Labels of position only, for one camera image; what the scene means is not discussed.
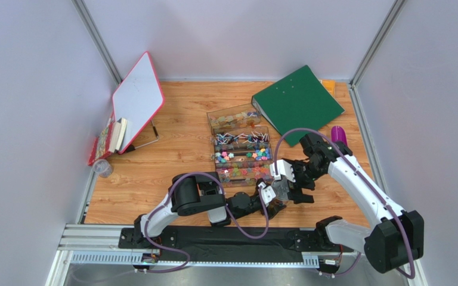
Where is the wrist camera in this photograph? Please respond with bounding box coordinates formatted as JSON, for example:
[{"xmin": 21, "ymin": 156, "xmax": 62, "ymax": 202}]
[
  {"xmin": 270, "ymin": 159, "xmax": 296, "ymax": 182},
  {"xmin": 256, "ymin": 182, "xmax": 276, "ymax": 207}
]

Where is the translucent gummy candy bin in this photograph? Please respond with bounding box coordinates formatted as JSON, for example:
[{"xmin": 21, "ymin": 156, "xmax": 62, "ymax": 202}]
[{"xmin": 215, "ymin": 160, "xmax": 273, "ymax": 187}]

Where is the colourful star candy bin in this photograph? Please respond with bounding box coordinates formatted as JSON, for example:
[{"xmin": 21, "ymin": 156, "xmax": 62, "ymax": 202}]
[{"xmin": 211, "ymin": 142, "xmax": 273, "ymax": 163}]

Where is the metal wire handle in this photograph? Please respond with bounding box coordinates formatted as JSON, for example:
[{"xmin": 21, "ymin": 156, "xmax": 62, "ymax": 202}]
[{"xmin": 132, "ymin": 120, "xmax": 160, "ymax": 150}]

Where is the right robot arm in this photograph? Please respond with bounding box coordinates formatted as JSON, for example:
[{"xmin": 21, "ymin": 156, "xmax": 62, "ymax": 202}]
[{"xmin": 271, "ymin": 128, "xmax": 425, "ymax": 279}]

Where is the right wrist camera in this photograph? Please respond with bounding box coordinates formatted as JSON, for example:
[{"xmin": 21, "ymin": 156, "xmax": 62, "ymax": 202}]
[{"xmin": 270, "ymin": 159, "xmax": 296, "ymax": 182}]

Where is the purple plastic scoop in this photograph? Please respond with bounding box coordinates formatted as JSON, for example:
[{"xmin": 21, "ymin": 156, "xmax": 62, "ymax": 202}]
[{"xmin": 331, "ymin": 126, "xmax": 348, "ymax": 146}]

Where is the white board red frame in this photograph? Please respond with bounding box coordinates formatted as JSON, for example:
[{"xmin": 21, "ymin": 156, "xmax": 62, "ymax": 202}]
[{"xmin": 112, "ymin": 51, "xmax": 165, "ymax": 154}]

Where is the small clear cup left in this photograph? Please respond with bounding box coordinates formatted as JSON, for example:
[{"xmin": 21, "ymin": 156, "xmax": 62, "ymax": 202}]
[{"xmin": 92, "ymin": 159, "xmax": 113, "ymax": 178}]

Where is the lollipop candy bin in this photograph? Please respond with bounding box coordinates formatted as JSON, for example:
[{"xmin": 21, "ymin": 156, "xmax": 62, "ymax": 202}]
[{"xmin": 211, "ymin": 126, "xmax": 270, "ymax": 147}]

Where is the purple cable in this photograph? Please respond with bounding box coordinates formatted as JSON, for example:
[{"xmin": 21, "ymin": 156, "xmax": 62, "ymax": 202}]
[
  {"xmin": 134, "ymin": 171, "xmax": 270, "ymax": 273},
  {"xmin": 273, "ymin": 128, "xmax": 416, "ymax": 279}
]

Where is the green clipboard folder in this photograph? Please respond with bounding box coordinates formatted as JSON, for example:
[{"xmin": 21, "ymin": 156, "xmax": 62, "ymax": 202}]
[{"xmin": 252, "ymin": 65, "xmax": 345, "ymax": 135}]

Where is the clear candy bin back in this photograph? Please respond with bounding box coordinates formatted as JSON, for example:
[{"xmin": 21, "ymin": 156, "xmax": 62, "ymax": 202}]
[{"xmin": 207, "ymin": 104, "xmax": 261, "ymax": 134}]

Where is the orange notebook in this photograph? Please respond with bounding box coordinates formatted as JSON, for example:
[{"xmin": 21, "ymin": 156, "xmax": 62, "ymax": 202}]
[{"xmin": 319, "ymin": 79, "xmax": 336, "ymax": 98}]

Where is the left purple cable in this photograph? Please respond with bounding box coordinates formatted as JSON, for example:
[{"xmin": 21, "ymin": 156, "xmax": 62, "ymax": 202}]
[{"xmin": 134, "ymin": 171, "xmax": 270, "ymax": 273}]

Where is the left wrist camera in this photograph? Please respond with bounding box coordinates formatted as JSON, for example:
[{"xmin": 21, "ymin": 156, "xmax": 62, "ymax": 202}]
[{"xmin": 256, "ymin": 182, "xmax": 276, "ymax": 207}]

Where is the aluminium front rail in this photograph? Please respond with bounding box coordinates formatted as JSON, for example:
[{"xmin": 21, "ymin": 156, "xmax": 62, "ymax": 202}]
[{"xmin": 58, "ymin": 225, "xmax": 358, "ymax": 269}]

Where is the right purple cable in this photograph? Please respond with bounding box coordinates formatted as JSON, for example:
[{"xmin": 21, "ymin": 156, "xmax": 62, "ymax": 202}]
[{"xmin": 273, "ymin": 128, "xmax": 416, "ymax": 279}]

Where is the stack of books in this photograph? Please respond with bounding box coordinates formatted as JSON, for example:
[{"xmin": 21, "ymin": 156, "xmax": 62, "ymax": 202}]
[{"xmin": 88, "ymin": 117, "xmax": 128, "ymax": 166}]

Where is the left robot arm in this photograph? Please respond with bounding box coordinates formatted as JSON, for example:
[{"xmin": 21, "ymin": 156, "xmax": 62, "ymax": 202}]
[{"xmin": 133, "ymin": 172, "xmax": 286, "ymax": 242}]

